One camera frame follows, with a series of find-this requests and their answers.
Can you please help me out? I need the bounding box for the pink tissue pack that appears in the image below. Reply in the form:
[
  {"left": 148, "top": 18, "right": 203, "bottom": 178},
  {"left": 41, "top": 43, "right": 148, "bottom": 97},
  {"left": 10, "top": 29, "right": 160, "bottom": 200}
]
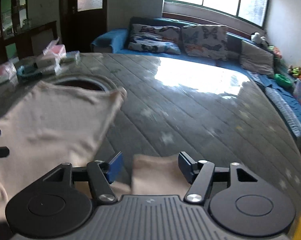
[{"left": 0, "top": 61, "right": 16, "bottom": 85}]

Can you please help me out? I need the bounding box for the flat white box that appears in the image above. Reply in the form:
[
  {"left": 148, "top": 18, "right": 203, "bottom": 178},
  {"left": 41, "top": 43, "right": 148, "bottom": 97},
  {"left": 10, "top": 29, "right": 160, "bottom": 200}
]
[{"left": 40, "top": 63, "right": 61, "bottom": 75}]

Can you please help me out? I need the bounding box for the round table hotplate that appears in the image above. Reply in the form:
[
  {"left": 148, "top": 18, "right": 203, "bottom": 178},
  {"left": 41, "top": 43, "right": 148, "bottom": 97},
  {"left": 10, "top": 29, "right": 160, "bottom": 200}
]
[{"left": 45, "top": 75, "right": 118, "bottom": 92}]

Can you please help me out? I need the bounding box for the dark wooden cabinet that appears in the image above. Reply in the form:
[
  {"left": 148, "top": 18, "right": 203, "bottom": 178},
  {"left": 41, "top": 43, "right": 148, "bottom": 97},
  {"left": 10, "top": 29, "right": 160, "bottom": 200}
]
[{"left": 0, "top": 0, "right": 59, "bottom": 64}]

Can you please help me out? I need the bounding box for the green white packet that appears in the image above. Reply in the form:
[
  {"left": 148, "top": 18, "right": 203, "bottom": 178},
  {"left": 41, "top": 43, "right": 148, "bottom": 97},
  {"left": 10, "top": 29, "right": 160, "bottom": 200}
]
[{"left": 60, "top": 51, "right": 80, "bottom": 63}]

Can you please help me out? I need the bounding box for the green bowl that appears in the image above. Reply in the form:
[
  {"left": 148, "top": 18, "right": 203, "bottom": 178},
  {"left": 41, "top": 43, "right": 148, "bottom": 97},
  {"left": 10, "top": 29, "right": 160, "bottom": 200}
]
[{"left": 274, "top": 74, "right": 293, "bottom": 89}]

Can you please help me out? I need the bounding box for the grey cushion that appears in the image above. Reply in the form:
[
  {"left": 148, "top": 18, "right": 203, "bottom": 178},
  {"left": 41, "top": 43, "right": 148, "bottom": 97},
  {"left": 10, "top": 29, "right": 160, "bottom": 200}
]
[{"left": 239, "top": 41, "right": 274, "bottom": 76}]

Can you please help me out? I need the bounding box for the right butterfly cushion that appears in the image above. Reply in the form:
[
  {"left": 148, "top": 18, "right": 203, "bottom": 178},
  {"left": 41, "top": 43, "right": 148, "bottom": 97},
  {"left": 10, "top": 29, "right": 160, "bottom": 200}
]
[{"left": 181, "top": 24, "right": 228, "bottom": 61}]

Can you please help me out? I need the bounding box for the butterfly cushion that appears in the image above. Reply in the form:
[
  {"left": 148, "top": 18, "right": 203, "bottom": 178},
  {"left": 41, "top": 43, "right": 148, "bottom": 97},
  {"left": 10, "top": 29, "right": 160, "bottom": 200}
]
[
  {"left": 181, "top": 24, "right": 228, "bottom": 61},
  {"left": 128, "top": 24, "right": 181, "bottom": 55}
]

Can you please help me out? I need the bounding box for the blue sofa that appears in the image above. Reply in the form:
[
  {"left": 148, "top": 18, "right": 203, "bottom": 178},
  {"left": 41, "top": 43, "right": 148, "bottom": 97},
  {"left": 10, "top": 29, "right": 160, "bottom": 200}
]
[{"left": 91, "top": 16, "right": 301, "bottom": 153}]

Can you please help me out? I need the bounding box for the left butterfly cushion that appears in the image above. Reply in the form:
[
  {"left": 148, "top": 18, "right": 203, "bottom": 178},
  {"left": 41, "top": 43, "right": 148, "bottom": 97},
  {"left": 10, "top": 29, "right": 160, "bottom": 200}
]
[{"left": 128, "top": 24, "right": 181, "bottom": 55}]

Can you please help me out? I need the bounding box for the plush toys pile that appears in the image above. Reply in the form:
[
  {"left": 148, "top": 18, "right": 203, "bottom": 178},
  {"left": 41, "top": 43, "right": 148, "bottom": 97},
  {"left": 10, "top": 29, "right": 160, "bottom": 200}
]
[{"left": 250, "top": 31, "right": 301, "bottom": 83}]

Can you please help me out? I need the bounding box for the dark wooden door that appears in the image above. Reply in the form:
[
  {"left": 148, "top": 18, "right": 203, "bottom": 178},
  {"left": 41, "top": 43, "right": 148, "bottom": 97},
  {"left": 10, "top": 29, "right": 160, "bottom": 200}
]
[{"left": 59, "top": 0, "right": 108, "bottom": 53}]

